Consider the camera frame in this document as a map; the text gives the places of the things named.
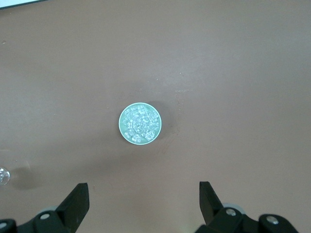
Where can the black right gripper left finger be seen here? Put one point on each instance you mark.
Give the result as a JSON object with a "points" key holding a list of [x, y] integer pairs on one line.
{"points": [[73, 208]]}

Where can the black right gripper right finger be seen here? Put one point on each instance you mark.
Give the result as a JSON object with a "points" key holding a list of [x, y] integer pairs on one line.
{"points": [[213, 213]]}

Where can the clear stemmed wine glass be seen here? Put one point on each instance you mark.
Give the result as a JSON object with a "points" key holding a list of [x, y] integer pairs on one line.
{"points": [[3, 176]]}

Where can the clear ice cube pile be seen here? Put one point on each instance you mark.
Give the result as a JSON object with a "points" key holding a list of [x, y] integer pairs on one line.
{"points": [[141, 123]]}

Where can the green round bowl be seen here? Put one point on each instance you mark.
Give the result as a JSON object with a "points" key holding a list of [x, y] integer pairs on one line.
{"points": [[121, 126]]}

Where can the brown table mat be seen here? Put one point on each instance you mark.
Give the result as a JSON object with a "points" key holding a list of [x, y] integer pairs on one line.
{"points": [[218, 60]]}

